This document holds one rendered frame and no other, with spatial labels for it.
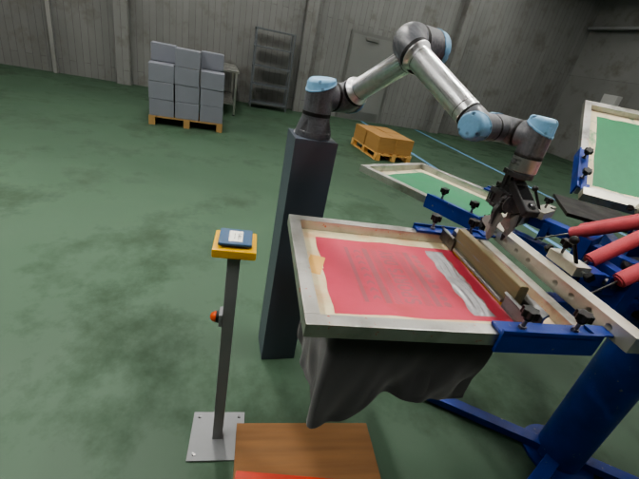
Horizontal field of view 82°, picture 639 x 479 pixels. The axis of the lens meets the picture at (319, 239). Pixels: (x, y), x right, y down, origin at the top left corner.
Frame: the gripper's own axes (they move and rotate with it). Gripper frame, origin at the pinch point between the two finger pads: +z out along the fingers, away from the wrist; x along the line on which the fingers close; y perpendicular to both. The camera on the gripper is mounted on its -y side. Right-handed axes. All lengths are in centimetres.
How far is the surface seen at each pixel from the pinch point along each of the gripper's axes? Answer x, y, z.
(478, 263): 1.3, 1.1, 10.5
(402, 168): -22, 124, 16
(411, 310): 30.4, -16.6, 16.3
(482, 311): 8.5, -16.4, 15.7
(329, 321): 56, -26, 13
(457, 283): 8.9, -3.0, 15.9
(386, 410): -4, 24, 112
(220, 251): 82, 8, 17
